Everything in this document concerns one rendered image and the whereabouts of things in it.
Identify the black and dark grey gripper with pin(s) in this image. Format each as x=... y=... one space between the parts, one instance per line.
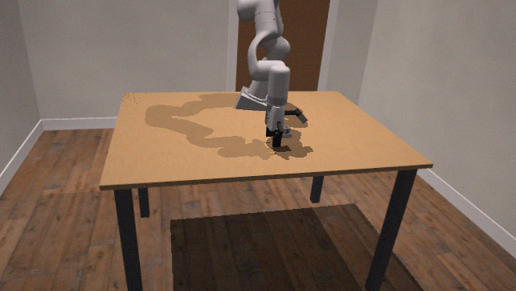
x=274 y=119

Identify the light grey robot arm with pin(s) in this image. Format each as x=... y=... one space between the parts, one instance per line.
x=274 y=82

